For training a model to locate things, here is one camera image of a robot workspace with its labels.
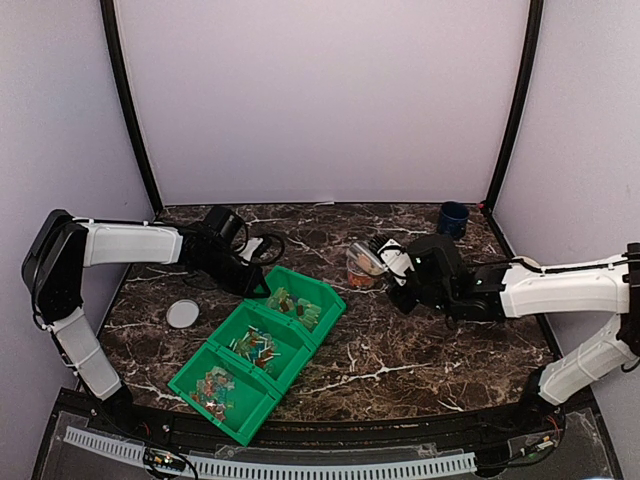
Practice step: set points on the green three-compartment candy bin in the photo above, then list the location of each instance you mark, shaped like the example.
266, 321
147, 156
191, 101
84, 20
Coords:
246, 366

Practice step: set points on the white slotted cable duct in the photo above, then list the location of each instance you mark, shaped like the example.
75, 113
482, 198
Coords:
267, 464

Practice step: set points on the beige ceramic mug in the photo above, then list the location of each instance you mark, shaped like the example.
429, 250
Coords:
525, 260

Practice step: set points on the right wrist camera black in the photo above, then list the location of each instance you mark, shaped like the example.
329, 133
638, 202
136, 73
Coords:
397, 261

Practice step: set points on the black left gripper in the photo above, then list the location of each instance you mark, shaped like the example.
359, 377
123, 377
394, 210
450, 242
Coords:
254, 276

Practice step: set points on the white round lid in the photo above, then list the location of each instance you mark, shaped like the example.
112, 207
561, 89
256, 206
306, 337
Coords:
182, 314

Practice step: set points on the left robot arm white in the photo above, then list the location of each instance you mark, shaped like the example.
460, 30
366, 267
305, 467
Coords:
67, 248

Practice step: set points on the black front rail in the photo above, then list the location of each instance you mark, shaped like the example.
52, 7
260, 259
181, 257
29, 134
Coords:
477, 429

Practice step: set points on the red-orange gummy candies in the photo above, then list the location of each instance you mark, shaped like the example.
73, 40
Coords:
213, 391

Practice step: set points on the silver metal scoop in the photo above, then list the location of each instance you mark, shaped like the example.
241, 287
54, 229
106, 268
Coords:
365, 259

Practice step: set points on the yellow-green gummy candies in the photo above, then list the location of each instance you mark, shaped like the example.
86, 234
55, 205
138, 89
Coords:
300, 309

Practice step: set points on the lollipop candies pile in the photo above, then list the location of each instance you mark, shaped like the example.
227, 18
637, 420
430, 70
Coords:
257, 347

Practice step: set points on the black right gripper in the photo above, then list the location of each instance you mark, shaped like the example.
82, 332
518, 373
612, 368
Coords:
403, 302

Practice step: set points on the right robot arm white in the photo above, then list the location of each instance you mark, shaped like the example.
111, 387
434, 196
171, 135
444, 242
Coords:
605, 292

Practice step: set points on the dark blue mug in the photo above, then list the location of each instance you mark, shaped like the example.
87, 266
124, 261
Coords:
452, 219

